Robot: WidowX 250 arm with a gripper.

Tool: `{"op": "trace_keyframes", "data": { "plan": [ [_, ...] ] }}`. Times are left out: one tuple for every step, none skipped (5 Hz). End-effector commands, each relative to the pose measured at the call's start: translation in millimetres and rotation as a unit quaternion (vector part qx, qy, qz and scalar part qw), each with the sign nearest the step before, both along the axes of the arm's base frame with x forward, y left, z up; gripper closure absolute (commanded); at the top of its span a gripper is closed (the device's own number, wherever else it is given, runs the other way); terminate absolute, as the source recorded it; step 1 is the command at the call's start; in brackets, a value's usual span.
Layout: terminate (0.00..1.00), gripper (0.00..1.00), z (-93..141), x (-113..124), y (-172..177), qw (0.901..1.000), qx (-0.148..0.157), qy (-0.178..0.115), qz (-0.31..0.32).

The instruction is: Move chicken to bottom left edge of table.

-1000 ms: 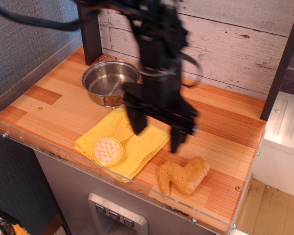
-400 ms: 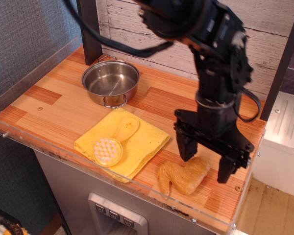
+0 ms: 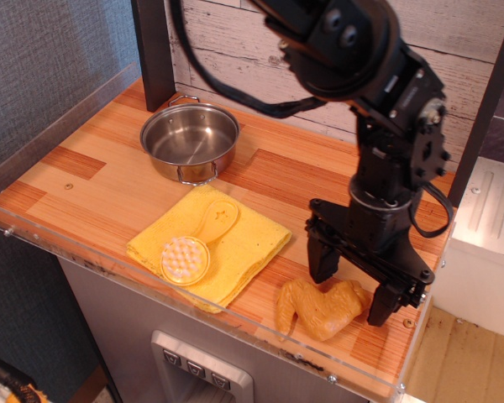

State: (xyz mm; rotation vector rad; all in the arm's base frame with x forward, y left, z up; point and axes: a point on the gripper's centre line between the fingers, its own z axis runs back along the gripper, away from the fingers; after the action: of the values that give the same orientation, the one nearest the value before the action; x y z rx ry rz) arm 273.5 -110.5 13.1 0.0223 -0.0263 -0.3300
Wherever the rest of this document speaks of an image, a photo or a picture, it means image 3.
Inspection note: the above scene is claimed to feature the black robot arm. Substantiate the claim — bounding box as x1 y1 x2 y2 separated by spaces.
258 1 453 327

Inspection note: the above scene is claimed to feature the silver dispenser button panel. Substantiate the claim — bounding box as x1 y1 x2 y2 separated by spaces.
150 330 255 402

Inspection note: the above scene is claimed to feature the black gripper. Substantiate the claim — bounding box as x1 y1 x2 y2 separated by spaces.
306 191 434 327

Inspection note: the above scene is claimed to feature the orange object bottom left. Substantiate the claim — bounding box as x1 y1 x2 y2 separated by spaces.
4 384 49 403

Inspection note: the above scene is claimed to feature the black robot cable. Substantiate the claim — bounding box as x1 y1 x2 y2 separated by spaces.
169 0 327 120

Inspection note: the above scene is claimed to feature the dark left shelf post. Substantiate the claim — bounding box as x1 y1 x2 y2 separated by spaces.
131 0 176 112

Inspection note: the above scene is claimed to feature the yellow round scrub brush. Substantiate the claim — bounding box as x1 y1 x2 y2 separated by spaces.
160 199 239 286

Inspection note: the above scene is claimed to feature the yellow folded cloth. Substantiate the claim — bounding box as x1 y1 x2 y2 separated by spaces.
126 186 291 313

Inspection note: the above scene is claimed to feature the small stainless steel pot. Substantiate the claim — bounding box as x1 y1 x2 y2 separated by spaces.
139 95 241 186

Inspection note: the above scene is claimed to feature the dark right shelf post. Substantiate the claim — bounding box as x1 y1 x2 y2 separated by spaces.
448 39 504 207

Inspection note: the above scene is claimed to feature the dark shelf post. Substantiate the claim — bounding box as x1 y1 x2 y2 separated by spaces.
131 0 176 112
448 39 504 207

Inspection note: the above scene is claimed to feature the yellow rubber chicken wing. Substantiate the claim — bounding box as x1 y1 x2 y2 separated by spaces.
276 279 371 342

